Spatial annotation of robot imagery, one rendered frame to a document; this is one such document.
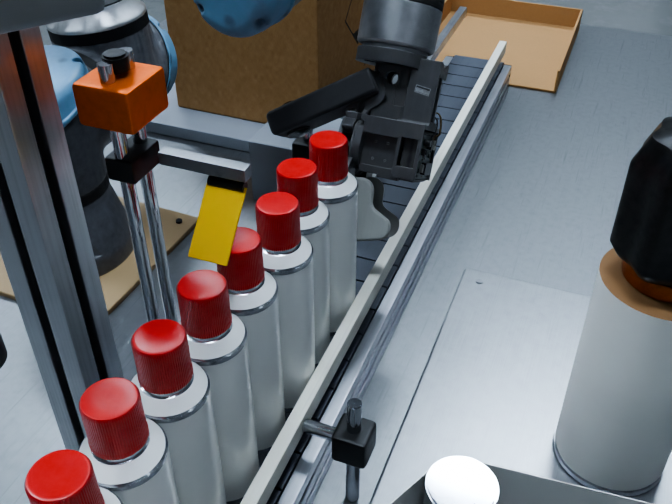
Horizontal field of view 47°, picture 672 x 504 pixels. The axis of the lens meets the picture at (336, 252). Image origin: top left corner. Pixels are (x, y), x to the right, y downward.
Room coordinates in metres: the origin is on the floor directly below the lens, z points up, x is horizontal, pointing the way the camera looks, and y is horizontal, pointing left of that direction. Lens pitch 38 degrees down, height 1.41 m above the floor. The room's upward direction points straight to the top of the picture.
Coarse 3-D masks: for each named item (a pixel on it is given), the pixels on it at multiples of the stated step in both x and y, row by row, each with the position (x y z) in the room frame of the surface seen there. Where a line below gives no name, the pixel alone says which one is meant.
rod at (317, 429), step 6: (306, 420) 0.42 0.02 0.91; (312, 420) 0.42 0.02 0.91; (306, 426) 0.41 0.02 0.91; (312, 426) 0.41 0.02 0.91; (318, 426) 0.41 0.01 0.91; (324, 426) 0.41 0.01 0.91; (330, 426) 0.41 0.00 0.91; (306, 432) 0.41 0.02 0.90; (312, 432) 0.41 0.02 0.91; (318, 432) 0.41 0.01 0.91; (324, 432) 0.41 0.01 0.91; (330, 432) 0.41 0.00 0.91; (324, 438) 0.41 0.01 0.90; (330, 438) 0.41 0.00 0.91
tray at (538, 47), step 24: (456, 0) 1.55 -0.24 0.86; (480, 0) 1.53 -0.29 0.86; (504, 0) 1.52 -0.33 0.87; (480, 24) 1.48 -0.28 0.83; (504, 24) 1.48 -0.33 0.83; (528, 24) 1.48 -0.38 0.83; (552, 24) 1.48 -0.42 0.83; (576, 24) 1.39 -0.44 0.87; (456, 48) 1.36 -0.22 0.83; (480, 48) 1.36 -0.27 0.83; (528, 48) 1.36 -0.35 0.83; (552, 48) 1.36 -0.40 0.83; (528, 72) 1.26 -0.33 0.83; (552, 72) 1.26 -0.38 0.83
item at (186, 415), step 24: (144, 336) 0.34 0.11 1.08; (168, 336) 0.34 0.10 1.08; (144, 360) 0.32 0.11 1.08; (168, 360) 0.32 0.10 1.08; (144, 384) 0.32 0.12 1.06; (168, 384) 0.32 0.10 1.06; (192, 384) 0.33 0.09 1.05; (144, 408) 0.32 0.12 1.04; (168, 408) 0.32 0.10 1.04; (192, 408) 0.32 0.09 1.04; (168, 432) 0.31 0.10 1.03; (192, 432) 0.32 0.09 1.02; (192, 456) 0.32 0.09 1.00; (216, 456) 0.33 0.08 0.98; (192, 480) 0.31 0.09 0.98; (216, 480) 0.33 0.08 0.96
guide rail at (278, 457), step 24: (504, 48) 1.18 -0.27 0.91; (480, 96) 1.03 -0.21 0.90; (456, 120) 0.93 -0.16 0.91; (456, 144) 0.90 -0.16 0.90; (432, 168) 0.81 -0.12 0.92; (408, 216) 0.71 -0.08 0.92; (384, 264) 0.62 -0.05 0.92; (360, 312) 0.55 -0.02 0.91; (336, 336) 0.51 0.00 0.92; (336, 360) 0.49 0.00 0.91; (312, 384) 0.46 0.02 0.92; (312, 408) 0.44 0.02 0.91; (288, 432) 0.40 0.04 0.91; (288, 456) 0.39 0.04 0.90; (264, 480) 0.36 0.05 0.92
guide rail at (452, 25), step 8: (464, 8) 1.22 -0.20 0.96; (456, 16) 1.18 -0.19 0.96; (464, 16) 1.21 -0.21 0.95; (448, 24) 1.15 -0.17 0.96; (456, 24) 1.16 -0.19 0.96; (448, 32) 1.12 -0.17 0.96; (440, 40) 1.09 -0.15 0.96; (448, 40) 1.12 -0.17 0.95; (440, 48) 1.07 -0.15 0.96; (432, 56) 1.03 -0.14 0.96
